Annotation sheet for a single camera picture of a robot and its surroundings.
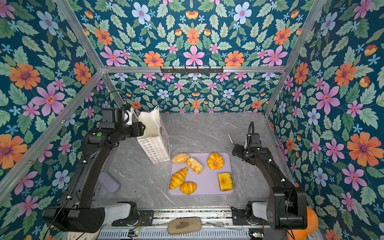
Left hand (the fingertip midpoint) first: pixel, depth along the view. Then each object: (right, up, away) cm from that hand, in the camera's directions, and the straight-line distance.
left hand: (140, 122), depth 72 cm
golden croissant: (+17, -31, +11) cm, 37 cm away
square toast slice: (+43, -32, +10) cm, 55 cm away
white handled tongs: (+50, -11, +30) cm, 59 cm away
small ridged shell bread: (+23, -35, +7) cm, 42 cm away
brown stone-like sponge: (+22, -49, -2) cm, 53 cm away
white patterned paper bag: (+6, -9, +4) cm, 11 cm away
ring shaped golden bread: (+38, -23, +19) cm, 49 cm away
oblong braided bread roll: (+26, -25, +15) cm, 39 cm away
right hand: (+52, -17, +16) cm, 57 cm away
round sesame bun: (+16, -22, +19) cm, 33 cm away
